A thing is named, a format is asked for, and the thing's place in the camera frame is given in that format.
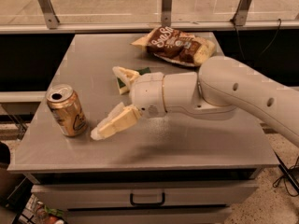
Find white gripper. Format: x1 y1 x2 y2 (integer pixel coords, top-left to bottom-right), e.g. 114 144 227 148
91 66 166 140

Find orange soda can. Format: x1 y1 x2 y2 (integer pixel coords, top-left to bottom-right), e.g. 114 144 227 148
46 84 88 137

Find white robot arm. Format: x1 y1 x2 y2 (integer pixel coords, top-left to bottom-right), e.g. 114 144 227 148
91 56 299 146

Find green yellow sponge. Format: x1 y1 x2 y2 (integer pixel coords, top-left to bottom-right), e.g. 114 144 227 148
112 66 150 95

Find brown snack bag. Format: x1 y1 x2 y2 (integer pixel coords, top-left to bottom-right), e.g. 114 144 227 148
132 26 216 67

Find grey drawer cabinet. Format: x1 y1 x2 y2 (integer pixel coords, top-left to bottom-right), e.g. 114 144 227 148
7 32 280 224

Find dark round object left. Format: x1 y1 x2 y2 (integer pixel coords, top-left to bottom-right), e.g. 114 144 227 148
0 142 10 168

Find colourful items under cabinet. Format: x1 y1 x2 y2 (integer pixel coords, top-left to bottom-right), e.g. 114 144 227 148
19 195 67 224

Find left metal bracket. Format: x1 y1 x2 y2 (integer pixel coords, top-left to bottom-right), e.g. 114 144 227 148
37 0 60 29

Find metal bracket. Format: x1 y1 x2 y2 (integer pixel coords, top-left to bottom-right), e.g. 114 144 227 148
161 0 172 26
37 0 60 29
232 0 252 26

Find black drawer handle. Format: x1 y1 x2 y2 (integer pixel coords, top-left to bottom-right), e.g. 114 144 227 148
129 192 165 207

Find middle metal bracket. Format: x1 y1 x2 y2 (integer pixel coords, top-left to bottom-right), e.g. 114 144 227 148
161 0 172 26

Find black cable on wall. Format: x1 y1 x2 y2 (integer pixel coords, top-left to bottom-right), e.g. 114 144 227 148
232 17 283 61

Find right metal bracket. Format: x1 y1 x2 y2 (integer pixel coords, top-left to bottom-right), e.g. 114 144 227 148
232 0 252 26

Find black cables on floor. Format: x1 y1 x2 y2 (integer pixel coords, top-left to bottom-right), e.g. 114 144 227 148
272 154 299 198

